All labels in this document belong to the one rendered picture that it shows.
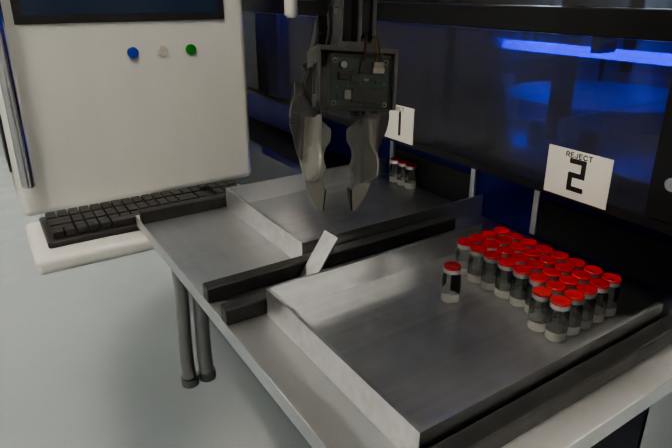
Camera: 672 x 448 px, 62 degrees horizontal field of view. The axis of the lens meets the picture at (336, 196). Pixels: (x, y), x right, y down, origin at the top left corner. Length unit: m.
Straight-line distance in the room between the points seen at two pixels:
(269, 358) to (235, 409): 1.30
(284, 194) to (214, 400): 1.06
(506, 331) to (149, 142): 0.87
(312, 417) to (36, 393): 1.69
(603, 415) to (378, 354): 0.21
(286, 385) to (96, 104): 0.82
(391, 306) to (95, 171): 0.78
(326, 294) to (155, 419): 1.29
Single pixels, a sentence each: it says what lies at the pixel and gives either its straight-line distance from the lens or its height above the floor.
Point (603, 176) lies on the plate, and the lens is 0.70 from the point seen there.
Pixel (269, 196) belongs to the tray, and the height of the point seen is 0.89.
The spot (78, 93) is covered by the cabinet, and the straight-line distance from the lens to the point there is 1.22.
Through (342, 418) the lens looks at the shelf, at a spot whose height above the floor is 0.88.
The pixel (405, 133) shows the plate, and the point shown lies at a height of 1.01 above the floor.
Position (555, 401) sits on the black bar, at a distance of 0.54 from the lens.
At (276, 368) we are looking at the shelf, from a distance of 0.57.
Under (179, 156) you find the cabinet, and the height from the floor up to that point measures 0.88.
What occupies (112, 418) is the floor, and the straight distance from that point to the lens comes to 1.96.
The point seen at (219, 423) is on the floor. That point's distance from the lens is 1.85.
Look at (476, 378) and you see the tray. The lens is 0.57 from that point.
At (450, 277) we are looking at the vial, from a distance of 0.66.
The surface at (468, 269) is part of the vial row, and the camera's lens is 0.73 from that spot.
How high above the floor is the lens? 1.23
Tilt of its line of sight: 20 degrees down
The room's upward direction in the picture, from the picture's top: straight up
